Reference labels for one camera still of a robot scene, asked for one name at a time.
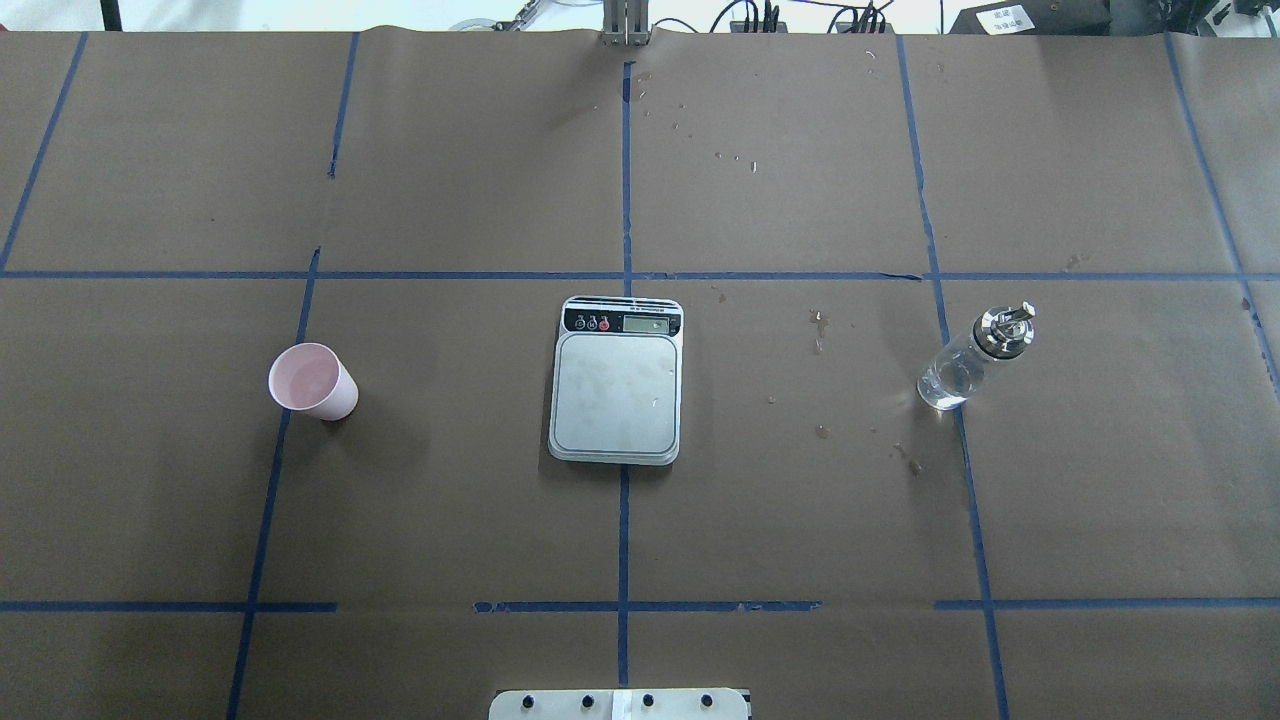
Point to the clear glass sauce bottle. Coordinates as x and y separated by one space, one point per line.
996 339

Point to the pink plastic cup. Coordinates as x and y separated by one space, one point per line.
309 378

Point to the white digital kitchen scale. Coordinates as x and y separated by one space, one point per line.
617 381

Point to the black equipment box with label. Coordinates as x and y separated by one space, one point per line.
1054 18

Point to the aluminium frame post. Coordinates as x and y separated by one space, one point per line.
626 23

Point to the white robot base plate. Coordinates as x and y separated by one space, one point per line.
622 703

